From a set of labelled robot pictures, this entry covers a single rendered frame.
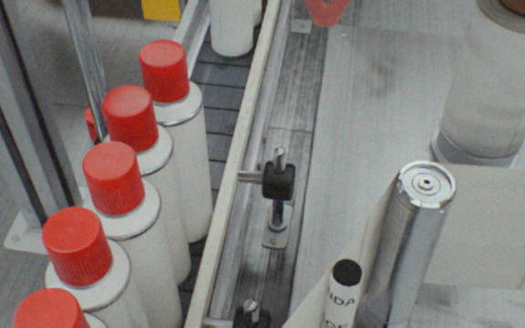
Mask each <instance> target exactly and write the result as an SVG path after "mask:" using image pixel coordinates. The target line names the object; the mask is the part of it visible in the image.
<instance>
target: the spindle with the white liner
mask: <svg viewBox="0 0 525 328"><path fill-rule="evenodd" d="M524 146H525V0H476V3H475V6H474V9H473V13H472V15H471V18H470V20H469V23H468V31H467V33H466V37H465V40H464V43H463V47H462V50H461V53H460V56H459V58H458V62H457V65H456V69H455V72H454V75H453V78H452V82H451V88H450V90H449V92H448V97H447V100H446V105H445V108H444V110H443V111H442V112H441V114H440V117H439V120H438V128H437V129H436V130H435V132H434V134H433V137H432V140H431V148H432V152H433V154H434V156H435V157H436V159H437V161H438V162H439V163H452V164H465V165H479V166H490V167H501V168H510V169H515V167H516V165H517V163H518V160H519V153H520V152H521V151H522V149H523V148H524Z"/></svg>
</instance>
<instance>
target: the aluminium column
mask: <svg viewBox="0 0 525 328"><path fill-rule="evenodd" d="M0 10H1V12H2V15H3V18H4V20H5V24H6V27H7V29H8V31H9V36H10V39H11V42H12V44H13V47H14V50H15V53H16V55H17V58H18V61H19V64H20V67H21V69H22V71H23V74H24V80H25V82H26V86H27V89H28V92H29V95H30V97H31V100H32V103H33V106H34V109H35V112H36V116H37V118H38V121H39V124H40V126H41V128H42V131H41V129H40V127H39V124H38V122H37V119H36V116H35V113H34V111H33V109H32V106H31V104H30V101H29V98H28V96H27V93H26V90H25V87H24V85H23V80H22V78H21V76H20V73H19V70H18V68H17V65H16V62H15V59H14V56H13V55H12V52H11V49H10V47H9V45H8V40H7V37H6V35H5V30H4V29H3V27H2V24H1V22H0V169H1V170H2V172H3V174H4V177H5V180H6V182H7V184H8V186H9V188H10V190H11V191H12V193H13V194H14V197H15V200H16V202H17V204H18V206H19V209H20V211H21V213H22V215H23V218H24V220H25V222H26V225H27V227H28V229H29V230H30V232H34V233H40V234H42V231H43V229H44V225H45V223H46V221H47V220H48V219H49V218H50V217H51V216H52V215H53V214H55V213H56V212H58V211H59V210H62V209H65V208H68V205H67V199H66V196H65V193H64V191H63V189H62V187H61V184H60V181H59V179H58V176H57V173H56V170H55V167H54V165H53V162H52V159H53V161H54V163H55V166H56V168H57V172H58V174H59V177H60V178H61V180H62V183H63V185H64V188H65V191H66V193H67V198H68V201H69V204H70V207H73V206H79V207H82V203H83V200H82V197H81V194H80V191H79V188H78V185H77V182H76V179H75V176H74V173H73V170H72V168H71V165H70V162H69V159H68V156H67V151H66V148H65V145H64V142H63V139H62V137H61V134H60V131H59V128H58V126H57V122H56V119H55V116H54V114H53V111H52V108H51V106H50V103H49V100H48V98H47V95H46V88H45V85H44V82H43V80H42V77H41V75H40V73H39V70H38V67H37V64H36V60H35V57H34V54H33V51H32V49H31V46H30V45H29V39H28V36H27V33H26V29H25V26H24V23H23V21H22V19H21V16H20V14H19V11H18V8H17V5H16V0H0ZM41 132H42V134H43V136H44V138H43V137H42V134H41ZM44 139H45V141H44ZM45 142H46V144H45ZM46 146H47V147H48V150H49V153H50V155H51V157H52V159H51V158H50V156H49V153H48V151H47V148H46Z"/></svg>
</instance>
